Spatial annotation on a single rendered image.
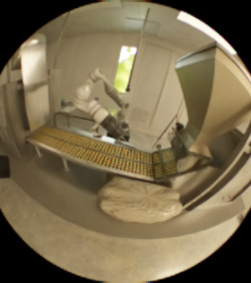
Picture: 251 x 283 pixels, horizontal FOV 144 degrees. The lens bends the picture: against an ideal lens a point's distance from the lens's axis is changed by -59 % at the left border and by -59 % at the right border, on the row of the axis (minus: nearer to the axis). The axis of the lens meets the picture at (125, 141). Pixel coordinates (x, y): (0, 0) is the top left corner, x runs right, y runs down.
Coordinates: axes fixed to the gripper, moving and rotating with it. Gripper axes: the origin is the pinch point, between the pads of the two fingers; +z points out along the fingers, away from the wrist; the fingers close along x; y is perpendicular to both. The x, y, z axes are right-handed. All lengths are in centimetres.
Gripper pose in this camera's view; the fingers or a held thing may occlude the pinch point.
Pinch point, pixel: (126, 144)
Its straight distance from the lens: 54.3
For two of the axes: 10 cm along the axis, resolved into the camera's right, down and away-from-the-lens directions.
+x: 1.4, -5.4, 8.3
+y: 6.9, -5.5, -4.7
